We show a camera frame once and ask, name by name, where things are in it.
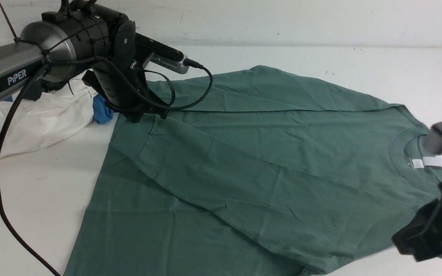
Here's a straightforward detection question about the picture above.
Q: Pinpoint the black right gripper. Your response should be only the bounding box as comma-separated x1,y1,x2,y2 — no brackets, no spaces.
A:
392,183,442,262

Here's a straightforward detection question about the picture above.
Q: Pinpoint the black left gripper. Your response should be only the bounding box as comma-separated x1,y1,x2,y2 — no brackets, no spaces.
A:
82,57,169,123

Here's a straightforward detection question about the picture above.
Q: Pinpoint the green long-sleeved shirt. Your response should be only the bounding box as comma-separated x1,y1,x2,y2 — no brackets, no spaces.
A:
64,65,442,276

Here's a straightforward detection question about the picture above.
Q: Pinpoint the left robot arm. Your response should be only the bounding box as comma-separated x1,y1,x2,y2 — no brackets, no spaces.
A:
0,0,189,122

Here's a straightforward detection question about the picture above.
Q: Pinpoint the blue shirt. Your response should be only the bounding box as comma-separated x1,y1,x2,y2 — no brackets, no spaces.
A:
14,93,114,125

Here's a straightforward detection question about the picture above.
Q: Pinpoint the white shirt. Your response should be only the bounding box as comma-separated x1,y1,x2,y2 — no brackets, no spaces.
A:
0,78,97,157

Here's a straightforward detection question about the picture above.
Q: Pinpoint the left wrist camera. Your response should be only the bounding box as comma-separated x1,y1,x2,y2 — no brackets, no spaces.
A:
135,33,189,74

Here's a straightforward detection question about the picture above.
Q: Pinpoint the black left camera cable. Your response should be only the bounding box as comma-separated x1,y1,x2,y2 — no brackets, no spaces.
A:
129,58,214,112

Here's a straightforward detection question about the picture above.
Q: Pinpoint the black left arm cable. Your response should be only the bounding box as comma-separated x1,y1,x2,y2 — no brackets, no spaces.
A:
0,63,61,276

